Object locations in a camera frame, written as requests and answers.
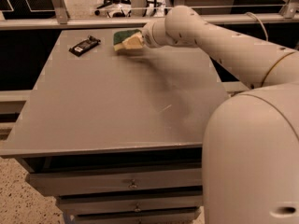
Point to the grey drawer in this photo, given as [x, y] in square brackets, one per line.
[66, 184]
[128, 204]
[143, 217]

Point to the metal railing frame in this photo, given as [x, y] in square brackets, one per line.
[61, 20]

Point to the bottom grey drawer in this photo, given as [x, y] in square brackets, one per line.
[143, 217]

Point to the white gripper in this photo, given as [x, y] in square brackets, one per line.
[148, 37]

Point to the green and yellow sponge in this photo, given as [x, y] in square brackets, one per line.
[122, 35]

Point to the grey drawer cabinet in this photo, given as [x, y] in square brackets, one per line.
[110, 112]

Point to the black rxbar chocolate bar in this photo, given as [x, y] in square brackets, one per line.
[89, 43]

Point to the top grey drawer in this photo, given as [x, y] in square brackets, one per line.
[66, 184]

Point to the middle grey drawer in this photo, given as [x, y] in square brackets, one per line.
[128, 204]

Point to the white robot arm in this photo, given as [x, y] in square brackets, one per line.
[251, 144]

